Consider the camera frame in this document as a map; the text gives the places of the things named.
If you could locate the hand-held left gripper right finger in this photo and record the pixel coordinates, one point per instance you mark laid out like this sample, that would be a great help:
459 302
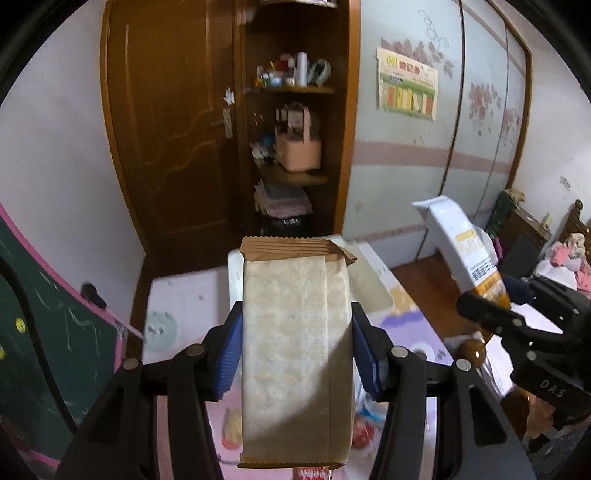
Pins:
367 360

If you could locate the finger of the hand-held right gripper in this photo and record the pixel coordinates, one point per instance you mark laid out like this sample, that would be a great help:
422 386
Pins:
498 321
554 295

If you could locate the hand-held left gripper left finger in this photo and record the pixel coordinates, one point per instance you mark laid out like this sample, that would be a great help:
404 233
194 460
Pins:
231 350

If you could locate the beige snack packet brown ends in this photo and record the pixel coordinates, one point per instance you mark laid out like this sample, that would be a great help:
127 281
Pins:
295 346

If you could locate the white plastic bin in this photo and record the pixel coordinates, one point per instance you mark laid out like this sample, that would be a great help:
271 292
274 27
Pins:
369 286

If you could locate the white and orange snack packet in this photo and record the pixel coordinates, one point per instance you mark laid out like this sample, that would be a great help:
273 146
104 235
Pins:
461 240

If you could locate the pile of pink clothes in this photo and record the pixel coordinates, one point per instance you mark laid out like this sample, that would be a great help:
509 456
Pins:
570 258

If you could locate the dark wooden nightstand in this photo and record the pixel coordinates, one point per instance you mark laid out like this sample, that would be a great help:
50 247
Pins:
524 240

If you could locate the pink cartoon printed blanket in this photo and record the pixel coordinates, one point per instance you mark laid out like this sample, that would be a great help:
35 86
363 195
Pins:
184 304

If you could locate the red snack packet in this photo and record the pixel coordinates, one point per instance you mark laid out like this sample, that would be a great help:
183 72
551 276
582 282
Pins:
364 434

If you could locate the carved wooden headboard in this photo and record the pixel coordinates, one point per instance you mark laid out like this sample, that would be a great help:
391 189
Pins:
579 221

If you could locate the black chalkboard eraser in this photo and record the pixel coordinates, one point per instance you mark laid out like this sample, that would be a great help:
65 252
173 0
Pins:
93 295

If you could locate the stack of folded papers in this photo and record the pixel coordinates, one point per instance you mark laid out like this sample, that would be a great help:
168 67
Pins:
281 201

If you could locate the floral sliding wardrobe doors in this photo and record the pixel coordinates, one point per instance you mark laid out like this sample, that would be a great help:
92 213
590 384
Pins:
406 184

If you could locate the brown wooden corner shelf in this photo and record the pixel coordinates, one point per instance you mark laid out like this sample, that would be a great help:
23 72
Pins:
341 138

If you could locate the brown wooden door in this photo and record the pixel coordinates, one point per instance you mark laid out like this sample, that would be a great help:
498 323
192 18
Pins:
171 115

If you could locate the white plastic bottle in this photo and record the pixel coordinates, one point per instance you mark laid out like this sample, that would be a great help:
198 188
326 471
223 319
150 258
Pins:
302 69

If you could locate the green chalkboard pink frame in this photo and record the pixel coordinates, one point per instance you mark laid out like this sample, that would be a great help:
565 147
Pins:
46 323

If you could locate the wall poster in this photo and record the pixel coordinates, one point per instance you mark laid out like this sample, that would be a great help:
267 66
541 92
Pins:
408 87

